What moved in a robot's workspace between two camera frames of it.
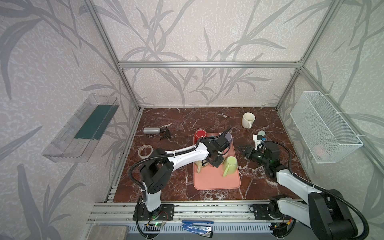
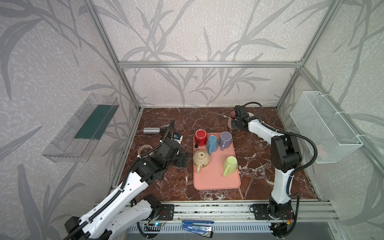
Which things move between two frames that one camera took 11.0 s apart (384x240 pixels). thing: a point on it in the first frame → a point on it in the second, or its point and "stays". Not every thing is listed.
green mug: [230, 165] stays
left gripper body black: [212, 159] → [183, 159]
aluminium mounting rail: [122, 212] stays
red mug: [200, 133] stays
